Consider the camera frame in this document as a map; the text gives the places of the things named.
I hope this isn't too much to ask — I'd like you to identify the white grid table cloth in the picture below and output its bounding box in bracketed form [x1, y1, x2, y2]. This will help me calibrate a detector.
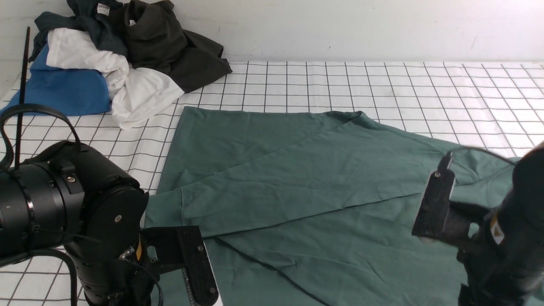
[0, 61, 544, 306]

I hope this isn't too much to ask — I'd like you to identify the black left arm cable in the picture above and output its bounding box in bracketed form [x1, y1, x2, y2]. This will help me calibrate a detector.
[0, 104, 82, 170]

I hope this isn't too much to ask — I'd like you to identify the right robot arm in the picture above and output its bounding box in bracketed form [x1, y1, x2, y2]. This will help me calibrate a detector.
[411, 144, 544, 306]

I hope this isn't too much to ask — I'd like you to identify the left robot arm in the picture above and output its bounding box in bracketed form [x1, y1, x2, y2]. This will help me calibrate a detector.
[1, 141, 220, 306]

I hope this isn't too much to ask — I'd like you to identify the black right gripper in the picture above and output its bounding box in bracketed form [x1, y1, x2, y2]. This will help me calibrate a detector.
[411, 155, 489, 251]

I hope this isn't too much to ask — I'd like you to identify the blue shirt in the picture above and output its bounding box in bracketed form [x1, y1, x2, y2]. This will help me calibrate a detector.
[25, 44, 110, 116]

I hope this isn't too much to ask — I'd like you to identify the white shirt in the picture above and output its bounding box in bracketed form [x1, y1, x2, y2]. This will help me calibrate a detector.
[46, 28, 184, 130]

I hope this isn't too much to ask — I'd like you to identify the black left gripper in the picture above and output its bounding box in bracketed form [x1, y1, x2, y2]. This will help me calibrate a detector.
[141, 225, 219, 306]

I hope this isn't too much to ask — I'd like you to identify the dark olive shirt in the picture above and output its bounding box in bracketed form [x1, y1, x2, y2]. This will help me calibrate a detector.
[109, 0, 232, 93]

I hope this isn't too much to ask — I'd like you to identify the green long-sleeve shirt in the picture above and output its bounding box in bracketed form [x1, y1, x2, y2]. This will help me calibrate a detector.
[144, 106, 544, 306]

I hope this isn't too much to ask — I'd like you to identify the black zip tie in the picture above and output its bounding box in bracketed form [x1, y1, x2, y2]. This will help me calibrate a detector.
[14, 26, 31, 169]

